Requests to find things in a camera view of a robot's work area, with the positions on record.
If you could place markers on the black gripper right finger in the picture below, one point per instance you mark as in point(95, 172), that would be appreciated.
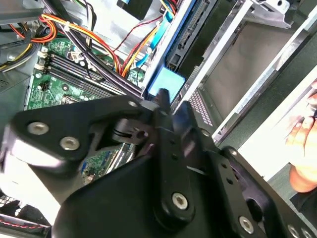
point(237, 188)

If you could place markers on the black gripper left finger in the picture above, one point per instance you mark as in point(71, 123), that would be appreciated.
point(57, 119)

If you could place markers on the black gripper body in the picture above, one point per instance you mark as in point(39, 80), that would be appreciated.
point(119, 203)

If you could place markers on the hard disk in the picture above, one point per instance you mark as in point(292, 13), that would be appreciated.
point(166, 81)

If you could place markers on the person hand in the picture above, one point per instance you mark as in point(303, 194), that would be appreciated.
point(304, 173)

